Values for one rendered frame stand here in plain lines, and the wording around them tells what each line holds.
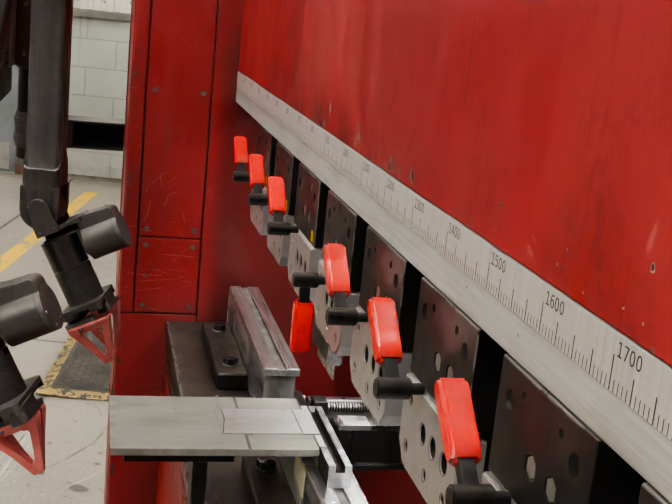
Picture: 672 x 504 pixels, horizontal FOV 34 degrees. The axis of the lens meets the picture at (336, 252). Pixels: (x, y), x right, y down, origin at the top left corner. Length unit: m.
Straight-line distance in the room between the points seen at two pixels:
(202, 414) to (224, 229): 0.84
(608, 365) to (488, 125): 0.26
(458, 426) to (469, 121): 0.24
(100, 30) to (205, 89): 6.48
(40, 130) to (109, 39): 7.03
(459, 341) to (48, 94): 0.96
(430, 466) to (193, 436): 0.59
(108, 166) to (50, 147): 7.12
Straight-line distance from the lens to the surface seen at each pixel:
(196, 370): 2.05
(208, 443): 1.42
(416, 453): 0.93
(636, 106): 0.61
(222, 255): 2.30
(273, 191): 1.50
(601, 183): 0.64
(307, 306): 1.28
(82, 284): 1.70
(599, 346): 0.63
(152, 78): 2.23
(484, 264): 0.80
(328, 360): 1.43
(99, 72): 8.73
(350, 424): 1.51
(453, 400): 0.76
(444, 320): 0.88
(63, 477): 3.68
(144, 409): 1.52
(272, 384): 1.82
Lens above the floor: 1.56
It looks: 13 degrees down
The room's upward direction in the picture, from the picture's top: 6 degrees clockwise
